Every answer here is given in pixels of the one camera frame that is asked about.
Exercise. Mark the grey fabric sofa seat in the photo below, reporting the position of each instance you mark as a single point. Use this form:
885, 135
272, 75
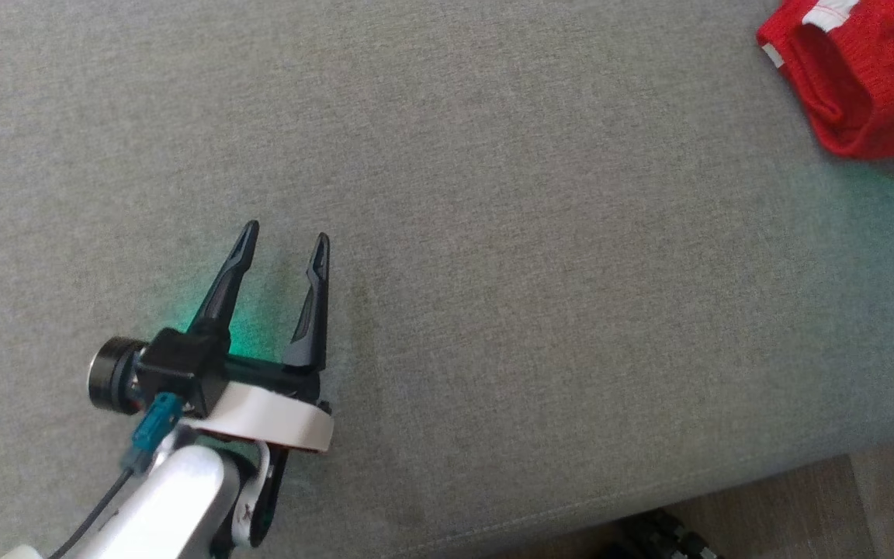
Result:
493, 272

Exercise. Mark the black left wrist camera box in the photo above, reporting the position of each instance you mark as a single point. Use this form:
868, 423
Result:
179, 365

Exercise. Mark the black bulky object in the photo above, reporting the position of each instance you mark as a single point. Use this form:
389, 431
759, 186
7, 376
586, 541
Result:
672, 539

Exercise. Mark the red shorts with white trim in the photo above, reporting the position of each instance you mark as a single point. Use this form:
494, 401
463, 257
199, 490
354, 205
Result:
881, 70

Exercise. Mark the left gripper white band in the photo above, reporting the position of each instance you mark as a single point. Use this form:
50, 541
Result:
276, 415

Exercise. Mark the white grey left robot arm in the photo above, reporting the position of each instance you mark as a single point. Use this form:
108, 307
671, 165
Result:
175, 497

